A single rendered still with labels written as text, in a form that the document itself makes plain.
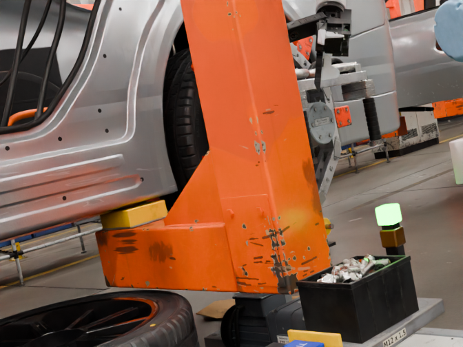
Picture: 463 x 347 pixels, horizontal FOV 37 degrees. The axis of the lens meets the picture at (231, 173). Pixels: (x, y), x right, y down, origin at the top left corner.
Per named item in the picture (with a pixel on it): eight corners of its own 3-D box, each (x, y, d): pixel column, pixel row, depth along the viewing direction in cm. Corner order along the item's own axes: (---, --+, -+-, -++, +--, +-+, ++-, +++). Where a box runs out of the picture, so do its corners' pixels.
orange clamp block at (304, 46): (291, 65, 232) (296, 43, 235) (309, 60, 226) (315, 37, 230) (278, 54, 228) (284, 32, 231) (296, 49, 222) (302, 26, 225)
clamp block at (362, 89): (352, 99, 219) (348, 82, 219) (376, 94, 213) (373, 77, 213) (343, 101, 216) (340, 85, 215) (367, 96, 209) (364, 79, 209)
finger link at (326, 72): (338, 92, 166) (341, 54, 166) (313, 91, 166) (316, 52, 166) (337, 94, 169) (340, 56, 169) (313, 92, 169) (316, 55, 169)
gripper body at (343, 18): (351, 35, 161) (352, 1, 168) (313, 33, 162) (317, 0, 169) (348, 59, 167) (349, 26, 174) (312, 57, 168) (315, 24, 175)
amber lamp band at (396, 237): (391, 243, 153) (388, 226, 153) (406, 243, 151) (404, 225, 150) (381, 248, 151) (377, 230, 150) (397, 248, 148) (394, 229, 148)
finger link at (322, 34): (345, 32, 153) (344, 28, 162) (318, 30, 154) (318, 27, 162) (344, 46, 154) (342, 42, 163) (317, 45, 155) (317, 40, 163)
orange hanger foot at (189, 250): (150, 270, 205) (126, 156, 203) (284, 272, 168) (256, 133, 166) (105, 288, 194) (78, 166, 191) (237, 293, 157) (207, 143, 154)
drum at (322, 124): (287, 150, 225) (279, 107, 224) (341, 142, 210) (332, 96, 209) (259, 158, 215) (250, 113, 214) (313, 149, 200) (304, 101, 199)
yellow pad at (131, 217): (140, 219, 202) (136, 202, 201) (170, 217, 192) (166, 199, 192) (101, 230, 192) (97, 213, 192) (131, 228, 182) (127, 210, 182)
